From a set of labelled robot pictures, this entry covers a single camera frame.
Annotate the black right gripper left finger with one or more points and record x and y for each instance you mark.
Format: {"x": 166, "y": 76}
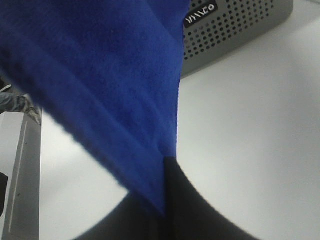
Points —
{"x": 130, "y": 221}

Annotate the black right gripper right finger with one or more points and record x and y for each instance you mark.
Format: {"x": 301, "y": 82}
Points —
{"x": 188, "y": 215}

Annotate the blue microfibre towel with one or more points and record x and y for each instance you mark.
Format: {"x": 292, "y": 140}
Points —
{"x": 108, "y": 71}

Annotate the grey perforated plastic basket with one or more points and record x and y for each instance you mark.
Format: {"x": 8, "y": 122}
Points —
{"x": 214, "y": 28}

